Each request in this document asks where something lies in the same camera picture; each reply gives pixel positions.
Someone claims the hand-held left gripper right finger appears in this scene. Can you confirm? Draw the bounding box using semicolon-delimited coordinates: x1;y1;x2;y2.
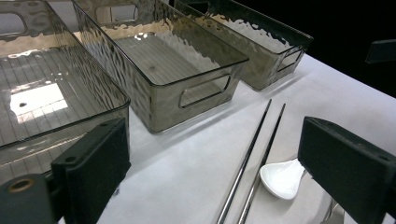
297;116;396;224

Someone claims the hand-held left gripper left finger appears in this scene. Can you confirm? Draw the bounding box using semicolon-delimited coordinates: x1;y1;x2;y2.
50;117;132;224

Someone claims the white ceramic spoon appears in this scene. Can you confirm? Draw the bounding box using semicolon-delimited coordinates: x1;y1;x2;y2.
259;158;306;201

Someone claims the metal chopstick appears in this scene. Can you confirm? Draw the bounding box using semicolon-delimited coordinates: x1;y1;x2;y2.
217;98;273;224
237;103;287;224

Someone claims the smoky clear plastic bin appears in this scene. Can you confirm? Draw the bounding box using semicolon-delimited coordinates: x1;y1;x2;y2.
0;0;132;185
173;0;315;91
72;0;250;134

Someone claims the black flat object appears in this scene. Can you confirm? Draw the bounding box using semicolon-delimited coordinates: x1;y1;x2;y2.
365;38;396;65

